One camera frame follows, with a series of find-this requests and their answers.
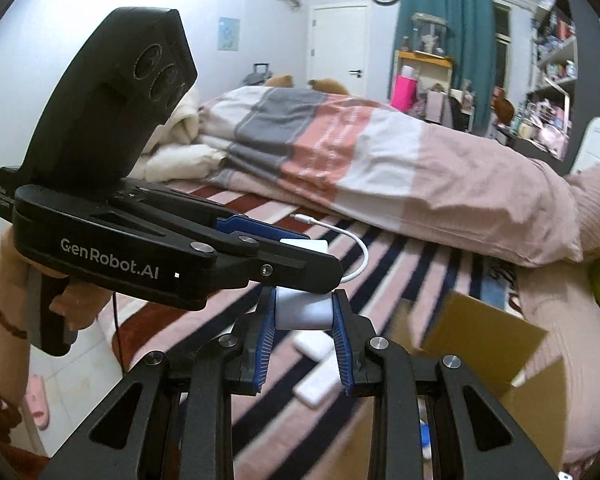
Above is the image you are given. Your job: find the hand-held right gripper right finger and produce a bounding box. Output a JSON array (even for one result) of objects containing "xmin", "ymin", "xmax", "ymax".
[{"xmin": 331, "ymin": 290, "xmax": 561, "ymax": 480}]

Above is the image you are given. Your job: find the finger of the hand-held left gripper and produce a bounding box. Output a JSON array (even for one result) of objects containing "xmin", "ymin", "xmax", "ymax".
[
  {"xmin": 130, "ymin": 185, "xmax": 311, "ymax": 243},
  {"xmin": 190, "ymin": 232, "xmax": 342, "ymax": 295}
]

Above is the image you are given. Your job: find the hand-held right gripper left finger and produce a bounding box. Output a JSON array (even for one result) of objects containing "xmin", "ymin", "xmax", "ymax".
[{"xmin": 37, "ymin": 285, "xmax": 281, "ymax": 480}]

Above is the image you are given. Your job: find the white adapter with cable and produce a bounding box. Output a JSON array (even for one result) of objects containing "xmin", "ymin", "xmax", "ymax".
[{"xmin": 274, "ymin": 214, "xmax": 370, "ymax": 332}]

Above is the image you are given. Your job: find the brown cardboard box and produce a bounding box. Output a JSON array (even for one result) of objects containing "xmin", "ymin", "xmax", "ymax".
[{"xmin": 330, "ymin": 290, "xmax": 568, "ymax": 480}]

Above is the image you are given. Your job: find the person's left forearm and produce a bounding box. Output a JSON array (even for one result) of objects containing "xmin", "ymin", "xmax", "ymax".
[{"xmin": 0, "ymin": 305, "xmax": 51, "ymax": 463}]

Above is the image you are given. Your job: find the person's left hand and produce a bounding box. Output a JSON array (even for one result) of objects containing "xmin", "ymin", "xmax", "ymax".
[{"xmin": 0, "ymin": 225, "xmax": 115, "ymax": 336}]

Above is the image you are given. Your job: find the small white case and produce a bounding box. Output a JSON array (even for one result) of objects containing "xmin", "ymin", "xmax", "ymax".
[{"xmin": 295, "ymin": 367, "xmax": 351, "ymax": 408}]

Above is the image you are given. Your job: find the cream fleece blanket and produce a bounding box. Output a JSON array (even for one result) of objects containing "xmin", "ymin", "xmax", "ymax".
[{"xmin": 135, "ymin": 85, "xmax": 228, "ymax": 183}]

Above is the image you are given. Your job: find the striped bed blanket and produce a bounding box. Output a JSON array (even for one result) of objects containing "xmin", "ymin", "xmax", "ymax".
[{"xmin": 100, "ymin": 180, "xmax": 526, "ymax": 480}]

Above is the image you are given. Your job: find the striped pink grey duvet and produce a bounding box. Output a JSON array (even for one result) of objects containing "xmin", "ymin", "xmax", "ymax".
[{"xmin": 200, "ymin": 86, "xmax": 583, "ymax": 268}]

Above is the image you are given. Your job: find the grey suitcase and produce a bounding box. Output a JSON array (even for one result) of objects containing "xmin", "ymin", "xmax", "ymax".
[{"xmin": 240, "ymin": 62, "xmax": 273, "ymax": 88}]

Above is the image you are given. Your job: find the white door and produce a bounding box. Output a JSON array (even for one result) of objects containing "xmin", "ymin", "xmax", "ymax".
[{"xmin": 310, "ymin": 5, "xmax": 370, "ymax": 96}]

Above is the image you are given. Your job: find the pink bag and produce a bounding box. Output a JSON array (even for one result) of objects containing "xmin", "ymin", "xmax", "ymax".
[{"xmin": 394, "ymin": 74, "xmax": 418, "ymax": 113}]

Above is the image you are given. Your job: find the pink striped pillow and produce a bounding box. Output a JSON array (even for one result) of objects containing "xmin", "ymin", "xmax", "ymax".
[
  {"xmin": 565, "ymin": 165, "xmax": 600, "ymax": 261},
  {"xmin": 517, "ymin": 252, "xmax": 600, "ymax": 466}
]

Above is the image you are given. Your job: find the pink slipper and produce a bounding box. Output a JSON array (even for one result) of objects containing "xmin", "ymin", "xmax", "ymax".
[{"xmin": 24, "ymin": 375, "xmax": 51, "ymax": 431}]

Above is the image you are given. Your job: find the yellow shelf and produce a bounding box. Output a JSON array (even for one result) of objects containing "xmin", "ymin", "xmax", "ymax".
[{"xmin": 396, "ymin": 50, "xmax": 455, "ymax": 111}]

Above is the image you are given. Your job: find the glass display case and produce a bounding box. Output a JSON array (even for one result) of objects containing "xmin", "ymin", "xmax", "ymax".
[{"xmin": 411, "ymin": 12, "xmax": 451, "ymax": 56}]

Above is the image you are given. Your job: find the brown plush toy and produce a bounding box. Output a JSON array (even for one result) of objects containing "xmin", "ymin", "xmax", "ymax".
[{"xmin": 491, "ymin": 86, "xmax": 515, "ymax": 123}]

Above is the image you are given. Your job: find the dark desk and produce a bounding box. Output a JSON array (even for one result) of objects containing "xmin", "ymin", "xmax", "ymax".
[{"xmin": 495, "ymin": 122, "xmax": 568, "ymax": 161}]

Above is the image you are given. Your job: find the teal curtain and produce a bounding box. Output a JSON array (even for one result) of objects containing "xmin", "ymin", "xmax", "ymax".
[{"xmin": 392, "ymin": 0, "xmax": 497, "ymax": 133}]

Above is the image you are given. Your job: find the window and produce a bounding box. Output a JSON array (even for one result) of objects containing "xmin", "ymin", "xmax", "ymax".
[{"xmin": 492, "ymin": 0, "xmax": 512, "ymax": 91}]

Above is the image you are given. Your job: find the dark bookshelf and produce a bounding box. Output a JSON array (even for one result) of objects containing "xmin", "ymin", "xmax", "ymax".
[{"xmin": 527, "ymin": 0, "xmax": 600, "ymax": 161}]

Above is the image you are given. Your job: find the dark cable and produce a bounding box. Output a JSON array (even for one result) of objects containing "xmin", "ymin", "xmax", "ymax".
[{"xmin": 111, "ymin": 292, "xmax": 128, "ymax": 376}]

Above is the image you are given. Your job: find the wall poster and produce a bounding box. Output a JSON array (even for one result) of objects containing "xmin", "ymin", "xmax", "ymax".
[{"xmin": 218, "ymin": 16, "xmax": 241, "ymax": 52}]

